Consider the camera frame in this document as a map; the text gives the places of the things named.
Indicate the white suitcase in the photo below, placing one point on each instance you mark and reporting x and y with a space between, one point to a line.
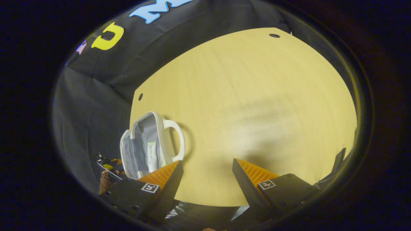
146 128

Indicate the black backdrop cloth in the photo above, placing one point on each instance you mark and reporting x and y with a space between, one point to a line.
96 96

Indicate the wide green white tube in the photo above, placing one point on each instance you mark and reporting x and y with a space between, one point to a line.
153 158

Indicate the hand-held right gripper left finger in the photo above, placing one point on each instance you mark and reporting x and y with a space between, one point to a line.
170 189

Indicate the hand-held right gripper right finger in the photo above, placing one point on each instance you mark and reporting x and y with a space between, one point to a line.
247 189

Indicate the white patterned object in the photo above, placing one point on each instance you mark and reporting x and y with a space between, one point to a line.
178 210

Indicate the dark angular object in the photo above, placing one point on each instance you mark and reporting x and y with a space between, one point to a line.
337 163

